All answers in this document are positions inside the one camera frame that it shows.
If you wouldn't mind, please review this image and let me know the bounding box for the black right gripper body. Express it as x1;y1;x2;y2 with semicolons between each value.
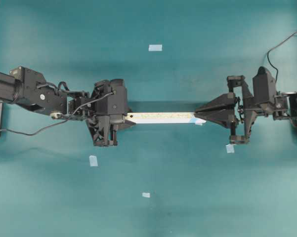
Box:
227;76;289;144

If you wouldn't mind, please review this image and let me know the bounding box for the blue tape marker right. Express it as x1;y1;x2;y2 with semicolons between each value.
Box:
226;144;235;154

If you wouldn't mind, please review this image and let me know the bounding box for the blue tape marker left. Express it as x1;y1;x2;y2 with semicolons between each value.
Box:
89;156;98;167

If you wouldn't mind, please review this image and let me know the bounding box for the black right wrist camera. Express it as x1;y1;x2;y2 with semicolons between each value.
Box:
253;66;276;104

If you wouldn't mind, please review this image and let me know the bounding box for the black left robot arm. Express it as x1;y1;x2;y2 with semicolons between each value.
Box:
0;67;136;147

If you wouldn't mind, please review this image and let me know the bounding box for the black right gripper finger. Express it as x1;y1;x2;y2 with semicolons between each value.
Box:
194;112;239;128
196;92;236;113

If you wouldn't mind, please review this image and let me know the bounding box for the blue tape marker bottom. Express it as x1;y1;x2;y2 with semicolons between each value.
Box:
142;192;151;198

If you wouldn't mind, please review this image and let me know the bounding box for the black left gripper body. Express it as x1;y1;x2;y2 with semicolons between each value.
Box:
86;79;128;147

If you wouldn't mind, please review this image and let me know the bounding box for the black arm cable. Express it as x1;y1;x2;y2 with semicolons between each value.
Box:
266;31;297;82
0;91;114;139

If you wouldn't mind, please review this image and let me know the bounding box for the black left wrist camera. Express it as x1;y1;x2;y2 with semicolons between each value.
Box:
107;79;127;115

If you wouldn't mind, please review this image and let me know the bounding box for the blue tape marker top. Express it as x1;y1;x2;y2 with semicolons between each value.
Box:
148;44;163;52

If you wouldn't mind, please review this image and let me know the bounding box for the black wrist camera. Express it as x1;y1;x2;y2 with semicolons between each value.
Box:
107;79;127;115
253;66;276;104

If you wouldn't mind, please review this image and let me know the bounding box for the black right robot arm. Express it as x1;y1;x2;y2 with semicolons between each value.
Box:
194;67;297;144

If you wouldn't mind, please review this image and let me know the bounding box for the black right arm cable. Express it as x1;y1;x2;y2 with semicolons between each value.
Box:
266;31;297;82

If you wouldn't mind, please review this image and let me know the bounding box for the blue tape marker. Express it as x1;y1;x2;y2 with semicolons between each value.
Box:
142;192;151;198
226;144;235;154
148;44;163;52
89;156;98;167

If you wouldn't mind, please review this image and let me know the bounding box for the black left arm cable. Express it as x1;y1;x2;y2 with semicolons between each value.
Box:
0;91;114;139

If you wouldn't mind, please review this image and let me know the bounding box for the white particle board strip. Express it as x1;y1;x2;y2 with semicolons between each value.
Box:
125;112;206;125

